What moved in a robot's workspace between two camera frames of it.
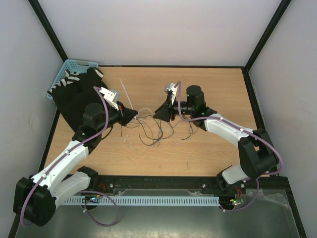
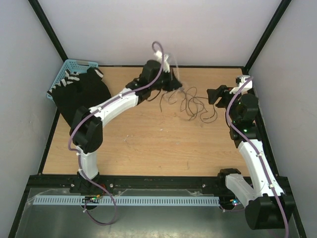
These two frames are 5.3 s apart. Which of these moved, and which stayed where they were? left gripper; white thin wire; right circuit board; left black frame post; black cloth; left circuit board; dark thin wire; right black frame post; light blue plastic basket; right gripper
Moved: white thin wire; right gripper; left gripper; dark thin wire
Stayed: light blue plastic basket; black cloth; left black frame post; left circuit board; right circuit board; right black frame post
